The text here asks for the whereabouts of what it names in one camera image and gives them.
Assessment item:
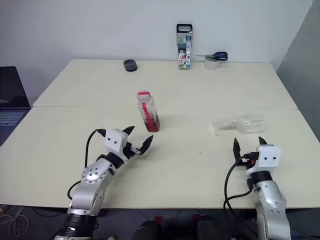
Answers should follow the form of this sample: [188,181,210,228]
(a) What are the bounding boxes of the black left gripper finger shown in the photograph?
[121,125,136,137]
[139,134,154,156]

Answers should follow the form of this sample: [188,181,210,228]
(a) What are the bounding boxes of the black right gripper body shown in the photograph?
[236,150,260,169]

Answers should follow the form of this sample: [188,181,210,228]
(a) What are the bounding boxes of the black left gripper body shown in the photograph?
[122,141,142,161]

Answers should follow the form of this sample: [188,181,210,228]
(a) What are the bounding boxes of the clear glass stemmed cup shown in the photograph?
[211,113,270,136]

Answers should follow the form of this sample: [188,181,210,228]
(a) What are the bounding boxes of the clear bottle with red label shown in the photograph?
[136,89,161,133]

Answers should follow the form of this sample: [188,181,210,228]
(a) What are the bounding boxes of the small red object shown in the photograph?
[136,89,154,102]

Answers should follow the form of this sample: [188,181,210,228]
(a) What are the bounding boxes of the black round lid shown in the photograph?
[122,58,139,73]

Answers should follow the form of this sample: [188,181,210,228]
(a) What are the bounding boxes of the dark rounded shape with red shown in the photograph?
[129,214,165,240]

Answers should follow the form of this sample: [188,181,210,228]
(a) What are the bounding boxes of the clear adhesive tape roll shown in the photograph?
[203,55,227,71]

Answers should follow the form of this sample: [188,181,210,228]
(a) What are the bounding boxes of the marker pen pack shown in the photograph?
[175,23,194,71]

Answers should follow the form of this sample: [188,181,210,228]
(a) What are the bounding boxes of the dark laptop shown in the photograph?
[0,66,32,147]

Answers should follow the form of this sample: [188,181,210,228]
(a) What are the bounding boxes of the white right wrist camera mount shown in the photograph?
[245,144,283,177]

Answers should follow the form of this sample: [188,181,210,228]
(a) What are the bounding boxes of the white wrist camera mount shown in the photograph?
[104,128,130,164]
[245,144,283,177]

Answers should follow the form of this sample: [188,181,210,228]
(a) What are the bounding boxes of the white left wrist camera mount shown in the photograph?
[104,128,130,164]

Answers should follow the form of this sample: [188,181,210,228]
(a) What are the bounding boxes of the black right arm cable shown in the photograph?
[222,151,259,226]

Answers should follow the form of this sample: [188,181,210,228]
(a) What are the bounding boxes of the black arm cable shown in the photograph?
[222,151,259,226]
[67,128,107,201]

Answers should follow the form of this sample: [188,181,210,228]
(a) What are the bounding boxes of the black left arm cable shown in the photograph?
[67,128,107,201]

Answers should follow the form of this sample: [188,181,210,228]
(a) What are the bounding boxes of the blue handled scissors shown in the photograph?
[194,51,229,62]

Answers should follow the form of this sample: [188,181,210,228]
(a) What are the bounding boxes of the thin white floor cord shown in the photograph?
[0,204,31,240]

